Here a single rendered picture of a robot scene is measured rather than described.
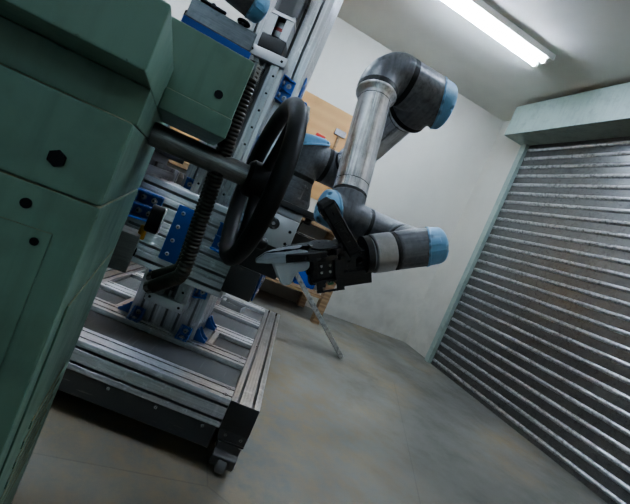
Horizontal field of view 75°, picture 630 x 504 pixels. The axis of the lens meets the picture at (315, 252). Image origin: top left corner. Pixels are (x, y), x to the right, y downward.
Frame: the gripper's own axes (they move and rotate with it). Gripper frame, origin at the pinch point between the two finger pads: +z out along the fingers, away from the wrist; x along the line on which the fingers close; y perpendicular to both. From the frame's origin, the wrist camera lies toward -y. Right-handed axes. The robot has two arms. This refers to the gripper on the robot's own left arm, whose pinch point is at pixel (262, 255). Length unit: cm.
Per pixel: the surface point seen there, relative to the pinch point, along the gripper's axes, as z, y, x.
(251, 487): 6, 78, 33
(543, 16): -224, -94, 188
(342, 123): -128, -39, 334
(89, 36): 15.7, -27.7, -31.2
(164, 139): 13.2, -20.4, -5.0
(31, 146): 23.3, -19.6, -25.9
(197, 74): 7.5, -28.7, -7.7
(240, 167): 2.7, -15.6, -4.3
